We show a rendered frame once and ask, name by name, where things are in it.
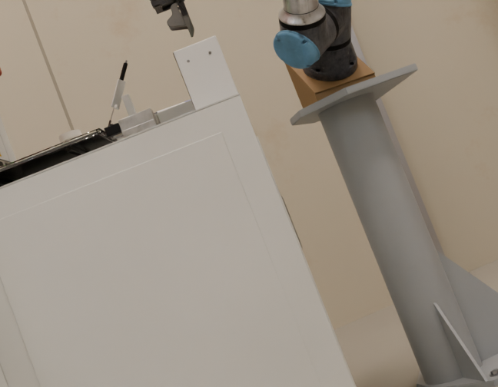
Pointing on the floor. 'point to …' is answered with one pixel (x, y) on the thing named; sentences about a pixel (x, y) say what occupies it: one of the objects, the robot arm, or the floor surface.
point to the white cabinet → (158, 268)
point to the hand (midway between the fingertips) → (193, 31)
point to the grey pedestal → (412, 246)
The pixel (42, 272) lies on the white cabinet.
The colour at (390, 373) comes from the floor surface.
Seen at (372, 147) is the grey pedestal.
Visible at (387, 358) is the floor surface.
